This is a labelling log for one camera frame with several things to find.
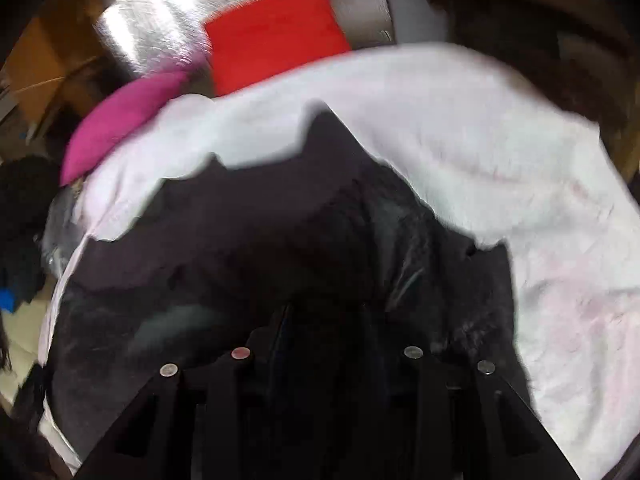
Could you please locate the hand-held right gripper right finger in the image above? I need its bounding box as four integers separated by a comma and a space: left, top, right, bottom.
367, 310, 581, 480

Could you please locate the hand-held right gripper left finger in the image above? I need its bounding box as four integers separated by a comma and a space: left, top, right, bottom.
75, 305, 301, 480

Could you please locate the dark purple-black garment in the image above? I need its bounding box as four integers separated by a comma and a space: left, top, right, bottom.
47, 110, 533, 461

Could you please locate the cream leather sofa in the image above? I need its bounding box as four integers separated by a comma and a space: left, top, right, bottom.
0, 305, 57, 403

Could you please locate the grey cloth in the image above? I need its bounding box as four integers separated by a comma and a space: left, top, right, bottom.
42, 194, 87, 273

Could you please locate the white blanket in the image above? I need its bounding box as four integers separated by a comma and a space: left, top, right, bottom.
37, 42, 640, 480

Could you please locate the black puffer jacket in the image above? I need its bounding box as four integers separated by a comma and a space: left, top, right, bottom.
0, 156, 62, 306

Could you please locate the pink cushion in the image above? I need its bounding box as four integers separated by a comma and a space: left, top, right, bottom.
60, 71, 195, 187

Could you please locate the red cushion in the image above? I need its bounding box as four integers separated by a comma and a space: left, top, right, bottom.
204, 0, 352, 97

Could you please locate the silver foil insulation board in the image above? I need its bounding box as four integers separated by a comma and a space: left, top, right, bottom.
95, 0, 397, 97

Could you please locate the brown wooden pillar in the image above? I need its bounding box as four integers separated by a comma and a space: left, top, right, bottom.
4, 0, 121, 131

